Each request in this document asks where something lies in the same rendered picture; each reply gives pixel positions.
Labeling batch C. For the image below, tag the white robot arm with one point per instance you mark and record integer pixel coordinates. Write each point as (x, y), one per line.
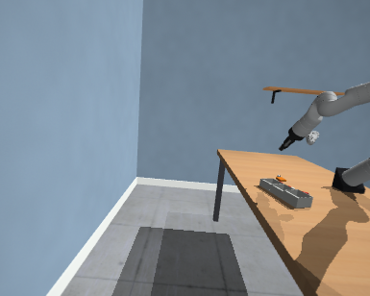
(326, 104)

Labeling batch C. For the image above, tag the white three-compartment bin rack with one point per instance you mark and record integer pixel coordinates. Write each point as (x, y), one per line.
(298, 198)

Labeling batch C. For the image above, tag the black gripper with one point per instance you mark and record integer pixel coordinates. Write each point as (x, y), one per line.
(290, 139)

